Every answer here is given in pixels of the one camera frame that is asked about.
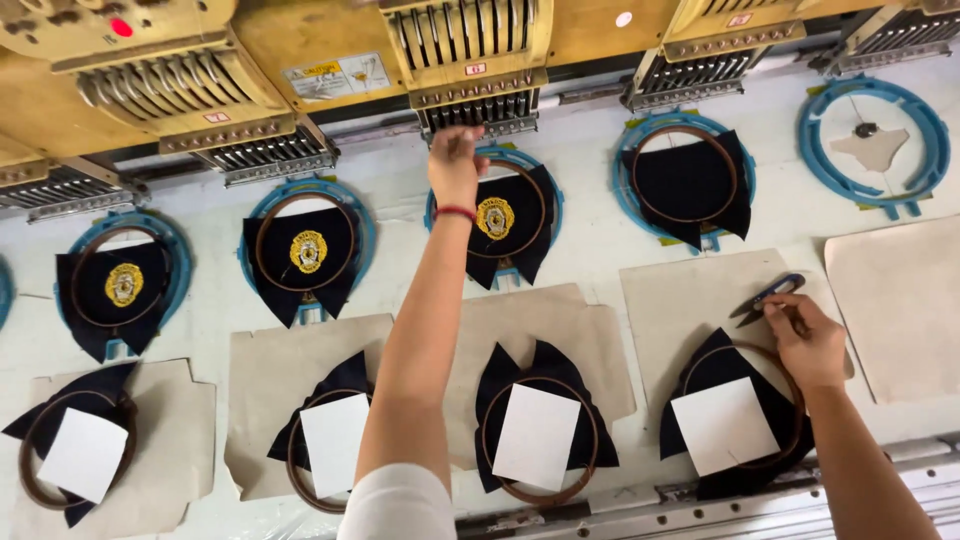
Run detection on white sleeve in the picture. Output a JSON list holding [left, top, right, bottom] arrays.
[[336, 462, 458, 540]]

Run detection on blue hoop frame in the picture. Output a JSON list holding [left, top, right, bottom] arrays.
[[423, 144, 566, 291], [237, 177, 378, 326], [796, 74, 952, 222], [53, 209, 195, 362], [610, 110, 758, 255], [0, 257, 15, 332]]

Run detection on yellow embroidery machine head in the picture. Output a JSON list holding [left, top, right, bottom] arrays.
[[0, 135, 149, 225], [378, 0, 555, 144], [809, 0, 960, 76], [0, 0, 341, 189], [621, 0, 808, 114]]

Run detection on white yellow warning label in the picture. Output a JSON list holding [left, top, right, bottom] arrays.
[[282, 51, 393, 104]]

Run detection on grey metal table rail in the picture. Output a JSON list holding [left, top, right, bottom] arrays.
[[455, 435, 960, 540]]

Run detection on blue handled thread snips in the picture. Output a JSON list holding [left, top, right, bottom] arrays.
[[729, 273, 807, 329]]

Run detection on person's right hand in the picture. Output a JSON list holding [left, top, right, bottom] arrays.
[[761, 292, 849, 392]]

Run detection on small beige backing scrap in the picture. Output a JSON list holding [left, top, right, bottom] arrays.
[[829, 126, 912, 174]]

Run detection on white square backing paper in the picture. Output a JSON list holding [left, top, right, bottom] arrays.
[[669, 375, 782, 479], [35, 406, 131, 506], [299, 392, 372, 501], [491, 382, 583, 494]]

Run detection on hooped navy fabric gold badge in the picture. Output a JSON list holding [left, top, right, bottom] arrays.
[[55, 224, 173, 365], [464, 159, 557, 292], [240, 190, 362, 330]]

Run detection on beige backing sheet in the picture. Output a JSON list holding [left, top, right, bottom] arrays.
[[223, 312, 396, 503], [441, 282, 638, 473], [6, 357, 218, 540], [823, 215, 960, 405], [619, 248, 857, 445]]

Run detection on person's left hand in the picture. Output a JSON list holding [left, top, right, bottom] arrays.
[[426, 125, 491, 213]]

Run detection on hooped plain navy fabric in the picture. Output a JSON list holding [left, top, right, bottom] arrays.
[[266, 350, 375, 516], [473, 339, 621, 507], [1, 361, 141, 529], [659, 327, 817, 502], [620, 123, 754, 253]]

